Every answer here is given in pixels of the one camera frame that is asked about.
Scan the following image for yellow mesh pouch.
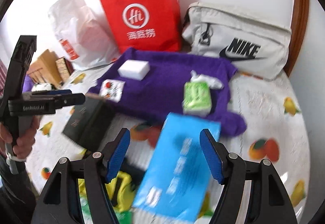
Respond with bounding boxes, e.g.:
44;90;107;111
78;171;135;212

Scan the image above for blue tissue pack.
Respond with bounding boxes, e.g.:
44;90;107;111
133;113;221;222

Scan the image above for green wet wipe packet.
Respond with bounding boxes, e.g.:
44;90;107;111
80;197;133;224

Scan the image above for small green tissue pack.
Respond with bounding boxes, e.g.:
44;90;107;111
182;70;224;117

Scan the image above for small fruit print packet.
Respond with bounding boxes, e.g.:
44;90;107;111
99;79;125;103

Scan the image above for left human hand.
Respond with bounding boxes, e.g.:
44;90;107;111
0;116;40;159

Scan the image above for white power strip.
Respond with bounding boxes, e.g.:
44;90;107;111
31;83;52;92

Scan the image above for dark green book box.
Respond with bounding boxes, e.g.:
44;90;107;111
62;97;115;152

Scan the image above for brown cardboard boxes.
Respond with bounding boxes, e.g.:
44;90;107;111
27;49;74;89

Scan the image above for fruit print tablecloth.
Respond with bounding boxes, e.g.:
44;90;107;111
26;64;310;223

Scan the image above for purple towel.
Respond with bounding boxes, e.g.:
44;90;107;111
89;48;247;136

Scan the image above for white Miniso plastic bag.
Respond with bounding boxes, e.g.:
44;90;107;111
49;0;119;69

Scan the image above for white sponge block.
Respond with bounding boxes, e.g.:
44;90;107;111
117;59;150;80

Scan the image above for beige Nike pouch bag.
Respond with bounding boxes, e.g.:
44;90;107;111
182;2;291;80

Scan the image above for red paper shopping bag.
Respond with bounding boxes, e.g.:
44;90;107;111
100;0;182;53

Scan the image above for wooden chair back frame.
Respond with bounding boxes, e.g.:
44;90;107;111
284;0;310;76

